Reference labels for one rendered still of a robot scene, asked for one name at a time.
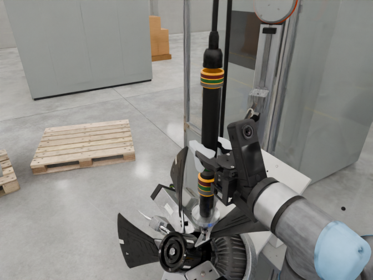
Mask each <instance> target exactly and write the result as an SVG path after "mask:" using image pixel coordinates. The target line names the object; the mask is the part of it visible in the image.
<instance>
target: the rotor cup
mask: <svg viewBox="0 0 373 280"><path fill-rule="evenodd" d="M200 235H201V232H191V233H189V234H188V233H183V232H178V231H172V232H169V233H167V234H166V235H165V236H164V238H163V239H162V241H161V243H160V246H159V252H158V257H159V263H160V265H161V267H162V269H163V270H165V271H166V272H168V273H175V274H186V272H187V271H189V270H191V269H193V268H194V267H196V266H198V265H200V264H202V263H204V262H205V261H210V262H211V263H212V264H213V265H214V262H215V248H214V245H213V242H212V241H211V242H210V243H207V244H206V245H204V246H203V247H201V249H199V250H198V251H196V249H197V247H195V244H196V242H197V240H198V238H199V236H200ZM187 240H190V241H193V242H194V243H190V242H187ZM171 248H174V249H175V253H174V254H173V255H171V254H170V249H171ZM184 266H191V267H190V268H183V267H184Z"/></svg>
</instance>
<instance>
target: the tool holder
mask: <svg viewBox="0 0 373 280"><path fill-rule="evenodd" d="M190 215H191V217H192V219H193V221H194V222H195V223H196V224H197V225H199V226H202V227H211V226H214V225H215V224H217V223H218V222H219V218H220V212H219V210H218V209H217V208H216V196H214V204H213V212H212V215H211V216H210V217H208V218H204V217H202V216H201V215H200V214H199V205H197V206H195V207H194V208H193V210H192V212H191V214H190Z"/></svg>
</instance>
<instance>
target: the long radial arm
mask: <svg viewBox="0 0 373 280"><path fill-rule="evenodd" d="M175 194H176V192H174V191H171V190H169V189H166V188H163V187H162V189H161V190H160V192H159V193H158V195H157V196H156V198H155V199H154V202H155V203H156V205H157V206H158V207H159V209H160V210H161V212H162V213H163V215H165V217H166V218H167V220H168V221H169V223H170V224H171V225H172V227H173V228H174V229H175V231H178V232H183V228H182V227H181V226H180V221H181V220H182V219H181V218H180V217H179V204H178V200H177V198H176V197H175ZM182 210H184V221H188V226H185V232H186V233H188V234H189V233H191V232H193V231H196V228H197V229H199V225H197V224H196V223H195V222H194V221H193V219H192V217H191V215H190V214H191V211H189V210H187V209H186V208H184V207H183V205H182Z"/></svg>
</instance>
